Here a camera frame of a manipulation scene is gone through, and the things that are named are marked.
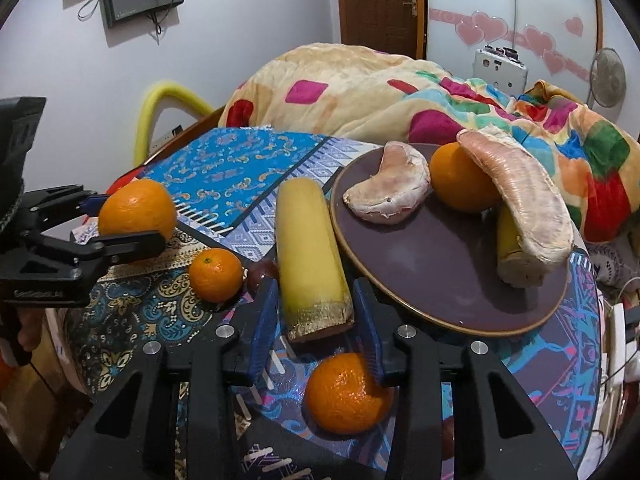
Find large orange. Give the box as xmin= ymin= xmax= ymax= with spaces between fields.
xmin=98 ymin=179 xmax=177 ymax=242

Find large pomelo segment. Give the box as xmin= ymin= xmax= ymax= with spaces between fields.
xmin=457 ymin=125 xmax=574 ymax=288

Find small pomelo segment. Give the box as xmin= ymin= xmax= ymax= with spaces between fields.
xmin=342 ymin=141 xmax=431 ymax=226

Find operator hand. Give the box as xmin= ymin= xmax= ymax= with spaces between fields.
xmin=17 ymin=308 xmax=44 ymax=352

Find small mandarin orange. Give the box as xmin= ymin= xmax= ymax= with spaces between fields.
xmin=189 ymin=248 xmax=244 ymax=304

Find white power strip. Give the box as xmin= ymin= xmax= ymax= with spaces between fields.
xmin=608 ymin=302 xmax=627 ymax=385

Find yellow foam tube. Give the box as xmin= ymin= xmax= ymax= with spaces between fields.
xmin=134 ymin=80 xmax=214 ymax=166

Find yellow fruit piece on plate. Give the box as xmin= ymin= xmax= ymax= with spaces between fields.
xmin=497 ymin=203 xmax=523 ymax=269

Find dark purple round plate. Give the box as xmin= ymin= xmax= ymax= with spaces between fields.
xmin=330 ymin=148 xmax=570 ymax=337

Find orange on plate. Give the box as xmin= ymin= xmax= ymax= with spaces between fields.
xmin=430 ymin=142 xmax=501 ymax=212

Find colourful patchwork blanket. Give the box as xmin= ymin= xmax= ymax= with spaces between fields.
xmin=219 ymin=44 xmax=639 ymax=243

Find white electronic device box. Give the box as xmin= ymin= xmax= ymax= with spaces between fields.
xmin=472 ymin=44 xmax=528 ymax=96

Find standing electric fan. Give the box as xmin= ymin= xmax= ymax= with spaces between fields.
xmin=589 ymin=48 xmax=627 ymax=108

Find brown wooden door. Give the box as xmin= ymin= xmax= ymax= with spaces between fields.
xmin=337 ymin=0 xmax=427 ymax=58

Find frosted wardrobe with hearts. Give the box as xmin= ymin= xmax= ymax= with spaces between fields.
xmin=426 ymin=0 xmax=602 ymax=100

